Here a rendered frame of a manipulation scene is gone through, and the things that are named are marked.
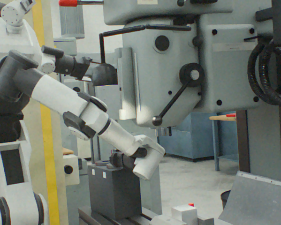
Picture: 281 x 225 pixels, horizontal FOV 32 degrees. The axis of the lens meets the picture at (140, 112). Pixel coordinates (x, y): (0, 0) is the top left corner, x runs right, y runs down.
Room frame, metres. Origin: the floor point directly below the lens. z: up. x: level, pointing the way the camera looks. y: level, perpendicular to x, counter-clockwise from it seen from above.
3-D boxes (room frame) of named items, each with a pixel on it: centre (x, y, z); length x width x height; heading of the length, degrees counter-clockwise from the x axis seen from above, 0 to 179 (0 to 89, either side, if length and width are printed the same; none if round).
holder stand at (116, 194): (1.91, 0.13, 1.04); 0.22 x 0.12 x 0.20; 30
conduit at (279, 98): (1.39, -0.39, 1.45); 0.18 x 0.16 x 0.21; 113
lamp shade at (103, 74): (1.32, 0.09, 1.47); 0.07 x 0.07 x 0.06
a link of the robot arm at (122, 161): (1.76, 0.04, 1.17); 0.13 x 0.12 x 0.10; 118
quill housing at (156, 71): (1.47, -0.07, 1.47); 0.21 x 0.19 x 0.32; 23
